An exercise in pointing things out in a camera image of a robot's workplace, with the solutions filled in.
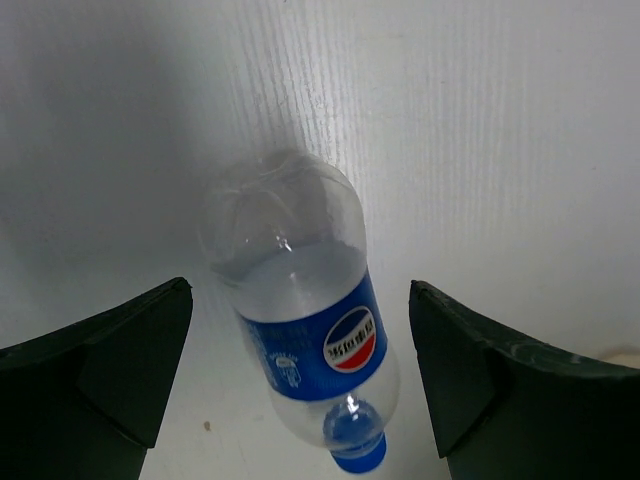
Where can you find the small blue-cap bottle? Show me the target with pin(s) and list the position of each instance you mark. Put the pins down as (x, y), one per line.
(285, 237)

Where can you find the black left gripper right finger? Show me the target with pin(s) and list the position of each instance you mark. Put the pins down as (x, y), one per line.
(504, 405)

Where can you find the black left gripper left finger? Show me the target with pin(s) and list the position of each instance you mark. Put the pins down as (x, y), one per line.
(87, 401)

